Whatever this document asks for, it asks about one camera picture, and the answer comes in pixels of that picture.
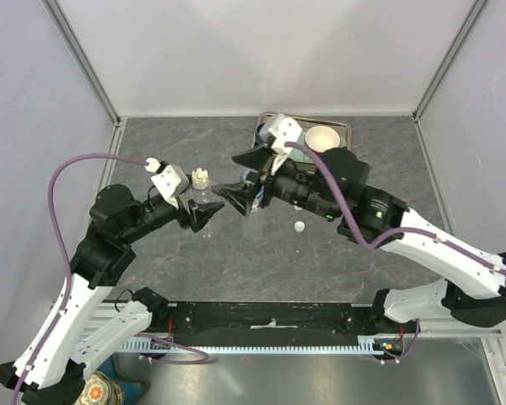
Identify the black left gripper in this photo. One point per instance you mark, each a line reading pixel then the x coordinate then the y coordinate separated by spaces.
pixel 199 216

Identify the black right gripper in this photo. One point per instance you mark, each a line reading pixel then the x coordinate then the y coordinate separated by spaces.
pixel 261 159

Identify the clear bottle with notched cap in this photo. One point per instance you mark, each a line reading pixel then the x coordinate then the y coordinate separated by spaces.
pixel 204 196

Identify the cream notched bottle cap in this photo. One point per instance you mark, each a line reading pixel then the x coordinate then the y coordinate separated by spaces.
pixel 200 179

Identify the clear wide plastic bottle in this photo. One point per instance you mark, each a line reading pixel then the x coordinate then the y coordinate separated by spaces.
pixel 253 225

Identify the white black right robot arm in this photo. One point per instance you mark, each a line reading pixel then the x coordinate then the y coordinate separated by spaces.
pixel 472 283

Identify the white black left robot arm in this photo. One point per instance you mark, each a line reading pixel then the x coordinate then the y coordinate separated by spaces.
pixel 56 365

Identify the blue label plastic bottle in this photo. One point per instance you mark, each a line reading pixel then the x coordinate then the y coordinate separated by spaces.
pixel 256 204

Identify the dark blue ceramic cup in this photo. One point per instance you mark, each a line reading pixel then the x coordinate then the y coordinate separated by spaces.
pixel 261 134

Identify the light green square plate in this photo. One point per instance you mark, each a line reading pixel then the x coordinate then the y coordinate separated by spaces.
pixel 298 155

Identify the metal serving tray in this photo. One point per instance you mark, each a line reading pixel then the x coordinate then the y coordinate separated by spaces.
pixel 303 162

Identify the cream and brown bowl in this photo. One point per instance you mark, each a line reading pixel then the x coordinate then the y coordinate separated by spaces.
pixel 321 138

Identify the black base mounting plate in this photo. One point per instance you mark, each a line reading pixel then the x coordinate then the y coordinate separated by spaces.
pixel 257 324

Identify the blue star shaped dish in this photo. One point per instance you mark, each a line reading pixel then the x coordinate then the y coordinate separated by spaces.
pixel 125 393

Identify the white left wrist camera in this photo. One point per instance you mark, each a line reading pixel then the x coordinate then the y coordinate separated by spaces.
pixel 169 180

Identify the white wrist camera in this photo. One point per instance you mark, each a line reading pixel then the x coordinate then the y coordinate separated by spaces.
pixel 284 129
pixel 169 180

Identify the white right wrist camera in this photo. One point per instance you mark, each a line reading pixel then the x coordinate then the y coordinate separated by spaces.
pixel 284 129

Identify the light blue cable duct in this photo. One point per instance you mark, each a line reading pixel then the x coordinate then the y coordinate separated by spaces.
pixel 364 346

